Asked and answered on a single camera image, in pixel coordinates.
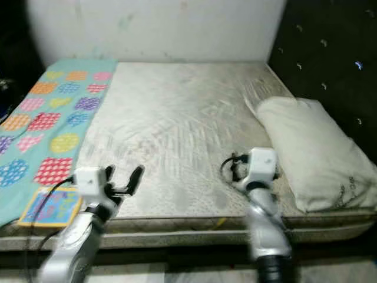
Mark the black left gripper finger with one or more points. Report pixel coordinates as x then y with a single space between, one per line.
136 177
109 173

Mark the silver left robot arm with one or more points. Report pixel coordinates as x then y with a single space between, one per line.
73 247

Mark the teal blanket with dotted patches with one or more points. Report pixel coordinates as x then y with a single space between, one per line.
47 147

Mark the dark grey tufted headboard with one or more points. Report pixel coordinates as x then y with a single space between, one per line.
330 47

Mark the white quilted mattress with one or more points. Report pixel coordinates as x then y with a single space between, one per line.
171 130

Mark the white printed pillow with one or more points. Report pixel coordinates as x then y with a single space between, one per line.
312 147

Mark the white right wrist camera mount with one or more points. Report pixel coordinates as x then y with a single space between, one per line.
262 164

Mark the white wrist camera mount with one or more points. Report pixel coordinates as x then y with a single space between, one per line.
262 164
90 180

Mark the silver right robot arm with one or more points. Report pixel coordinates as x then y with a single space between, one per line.
268 236

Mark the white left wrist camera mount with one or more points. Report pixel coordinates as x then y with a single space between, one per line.
90 180

